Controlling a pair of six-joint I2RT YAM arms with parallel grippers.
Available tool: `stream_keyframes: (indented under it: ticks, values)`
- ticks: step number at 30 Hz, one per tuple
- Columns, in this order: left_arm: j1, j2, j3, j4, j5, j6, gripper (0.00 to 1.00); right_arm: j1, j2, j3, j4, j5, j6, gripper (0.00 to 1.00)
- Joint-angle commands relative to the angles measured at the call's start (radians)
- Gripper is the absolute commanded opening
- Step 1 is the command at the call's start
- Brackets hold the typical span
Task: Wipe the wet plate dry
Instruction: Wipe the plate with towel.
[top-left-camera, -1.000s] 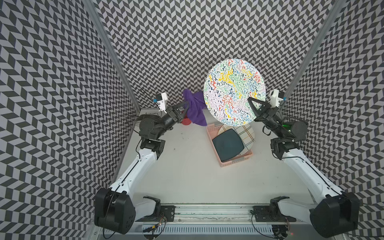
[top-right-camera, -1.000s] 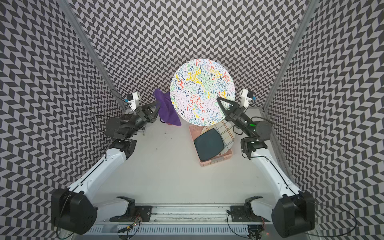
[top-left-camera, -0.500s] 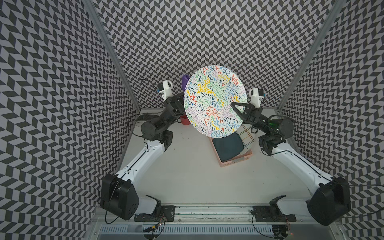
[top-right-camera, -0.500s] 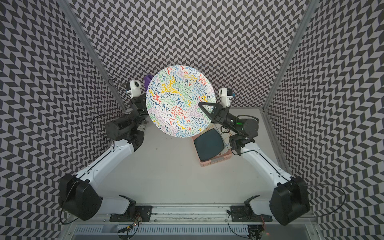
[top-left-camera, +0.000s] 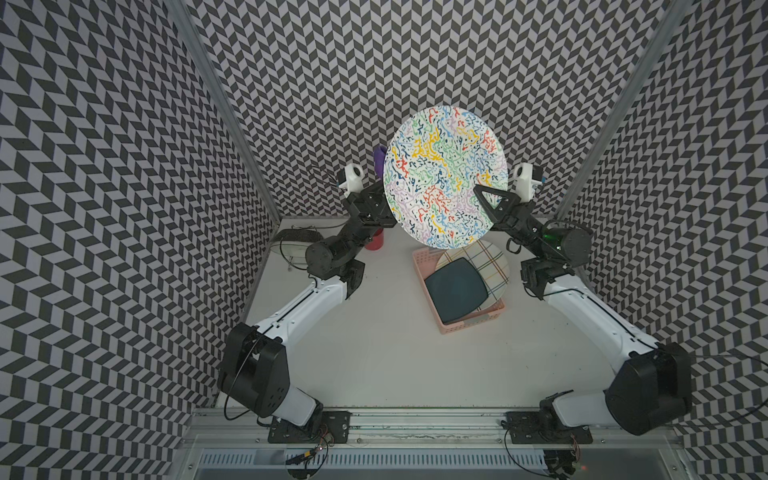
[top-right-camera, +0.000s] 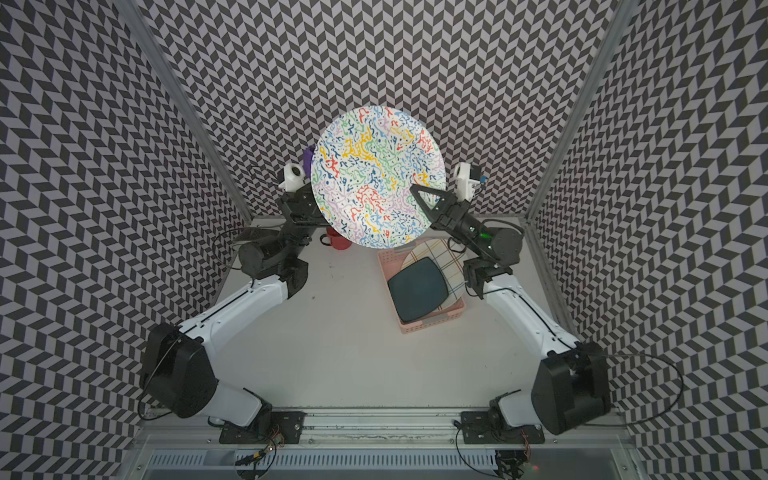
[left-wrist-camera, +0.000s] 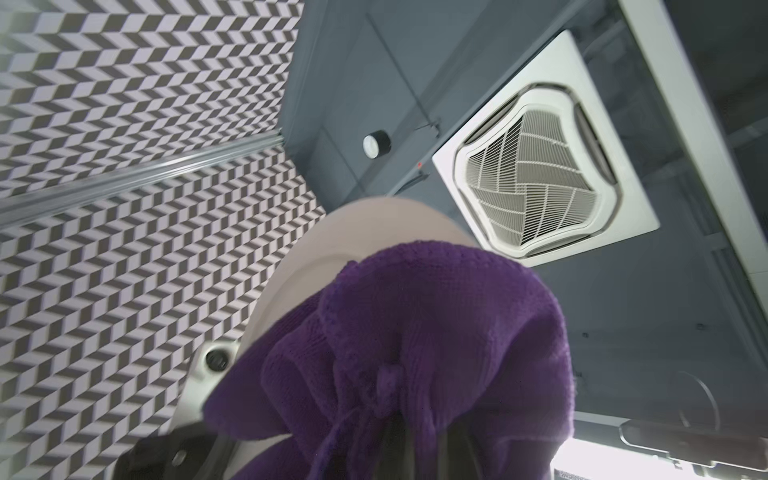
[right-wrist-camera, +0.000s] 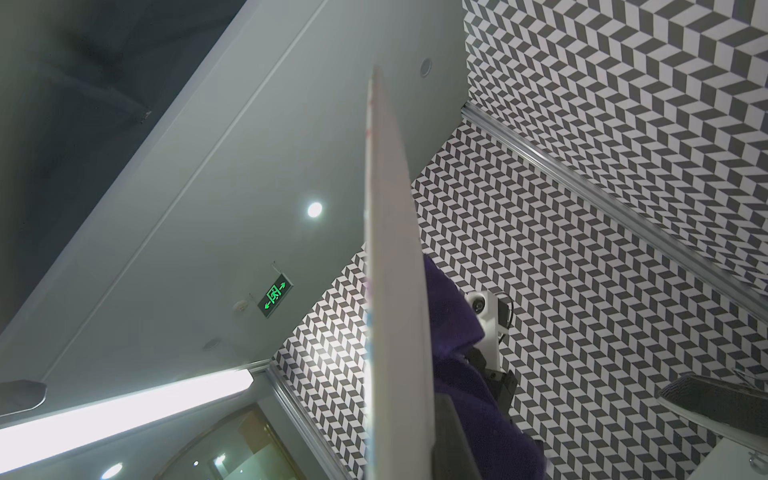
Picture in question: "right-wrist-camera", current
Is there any colourful squiggle pattern plate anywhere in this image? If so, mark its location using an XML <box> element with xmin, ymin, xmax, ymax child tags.
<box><xmin>364</xmin><ymin>67</ymin><xmax>435</xmax><ymax>479</ymax></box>

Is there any green exit sign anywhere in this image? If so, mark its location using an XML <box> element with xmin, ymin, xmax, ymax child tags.
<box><xmin>258</xmin><ymin>273</ymin><xmax>293</xmax><ymax>318</ymax></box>

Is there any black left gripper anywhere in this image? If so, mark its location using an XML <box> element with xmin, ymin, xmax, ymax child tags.
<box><xmin>466</xmin><ymin>348</ymin><xmax>519</xmax><ymax>420</ymax></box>

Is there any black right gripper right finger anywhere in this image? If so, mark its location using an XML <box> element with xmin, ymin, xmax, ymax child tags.
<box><xmin>657</xmin><ymin>374</ymin><xmax>767</xmax><ymax>455</ymax></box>

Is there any long ceiling light strip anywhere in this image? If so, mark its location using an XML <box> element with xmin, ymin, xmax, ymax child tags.
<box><xmin>1</xmin><ymin>369</ymin><xmax>253</xmax><ymax>474</ymax></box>

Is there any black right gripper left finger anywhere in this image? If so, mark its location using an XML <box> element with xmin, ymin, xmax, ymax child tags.
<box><xmin>0</xmin><ymin>380</ymin><xmax>47</xmax><ymax>417</ymax></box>

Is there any purple microfibre cloth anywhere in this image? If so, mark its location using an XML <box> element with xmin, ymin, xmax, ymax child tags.
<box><xmin>423</xmin><ymin>255</ymin><xmax>547</xmax><ymax>479</ymax></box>

